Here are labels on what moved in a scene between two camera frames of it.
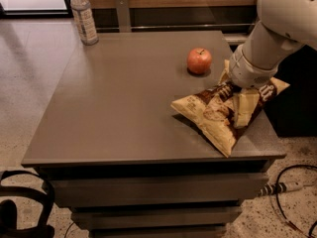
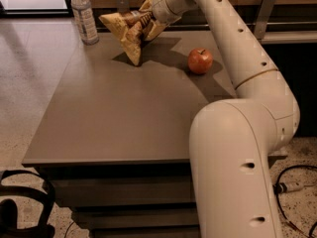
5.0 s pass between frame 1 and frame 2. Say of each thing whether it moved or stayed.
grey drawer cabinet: stayed
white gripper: moved
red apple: stayed
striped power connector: stayed
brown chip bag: moved
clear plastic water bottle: stayed
